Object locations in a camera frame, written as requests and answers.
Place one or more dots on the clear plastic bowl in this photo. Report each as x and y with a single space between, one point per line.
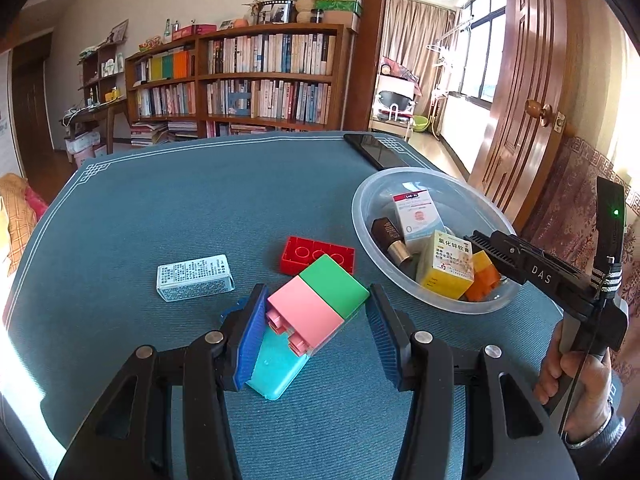
380 185

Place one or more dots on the carved wooden door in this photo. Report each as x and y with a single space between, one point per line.
525 85

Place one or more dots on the wooden bookshelf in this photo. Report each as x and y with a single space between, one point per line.
196 80

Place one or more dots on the balcony window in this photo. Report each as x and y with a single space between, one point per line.
480 40

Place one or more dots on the person's right hand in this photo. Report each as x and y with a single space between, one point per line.
590 390

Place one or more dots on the small wooden display shelf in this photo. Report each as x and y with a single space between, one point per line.
102 70

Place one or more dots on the teal plastic case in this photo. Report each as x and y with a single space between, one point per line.
275 370

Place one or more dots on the film strip photo frame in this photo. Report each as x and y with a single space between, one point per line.
276 12

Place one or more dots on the white red medicine box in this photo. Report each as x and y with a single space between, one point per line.
417 217

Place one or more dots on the blue toy brick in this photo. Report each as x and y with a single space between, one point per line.
232 311

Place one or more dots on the red toy brick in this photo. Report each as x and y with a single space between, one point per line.
295 255

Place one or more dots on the green patterned box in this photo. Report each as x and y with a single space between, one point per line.
337 6

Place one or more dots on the flat red box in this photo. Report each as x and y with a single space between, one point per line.
195 30

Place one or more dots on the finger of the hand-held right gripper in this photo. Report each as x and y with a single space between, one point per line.
550 272

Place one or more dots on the pink storage boxes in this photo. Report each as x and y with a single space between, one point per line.
85 147

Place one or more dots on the brass door knob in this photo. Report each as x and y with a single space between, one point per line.
537 110

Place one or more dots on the orange plaid blanket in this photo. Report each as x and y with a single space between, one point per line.
20 210

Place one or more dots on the black smartphone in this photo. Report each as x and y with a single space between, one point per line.
375 150

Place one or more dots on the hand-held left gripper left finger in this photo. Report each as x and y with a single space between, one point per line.
250 340

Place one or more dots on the teal cloth covered desktop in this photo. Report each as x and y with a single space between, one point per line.
175 200

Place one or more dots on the woven basket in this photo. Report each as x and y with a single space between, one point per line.
306 10

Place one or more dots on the yellow green ointment box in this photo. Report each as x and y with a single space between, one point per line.
445 265

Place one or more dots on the white clothes drying rack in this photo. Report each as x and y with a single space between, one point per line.
445 75

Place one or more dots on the green plastic basin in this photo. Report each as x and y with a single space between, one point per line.
421 122

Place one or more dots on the white blue printed small box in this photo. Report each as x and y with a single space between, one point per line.
195 277

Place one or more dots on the stack of magazines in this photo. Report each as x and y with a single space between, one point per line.
160 132

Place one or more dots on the brown bottle with gold cap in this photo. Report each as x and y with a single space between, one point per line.
387 232

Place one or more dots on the orange and yellow toy block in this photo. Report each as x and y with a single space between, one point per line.
485 277

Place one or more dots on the beige balcony curtain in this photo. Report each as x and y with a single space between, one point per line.
415 40

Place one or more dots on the rows of books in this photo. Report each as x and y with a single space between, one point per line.
270 55

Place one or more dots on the wooden side desk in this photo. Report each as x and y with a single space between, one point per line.
95 112

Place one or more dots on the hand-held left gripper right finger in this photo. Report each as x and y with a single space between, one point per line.
387 345

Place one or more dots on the white frame black chair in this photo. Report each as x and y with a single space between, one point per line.
395 100

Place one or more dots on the dark wooden door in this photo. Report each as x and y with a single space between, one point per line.
32 105

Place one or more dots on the pink and green toy block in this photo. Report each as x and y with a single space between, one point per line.
320 305

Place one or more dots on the person's right forearm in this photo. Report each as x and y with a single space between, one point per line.
595 432

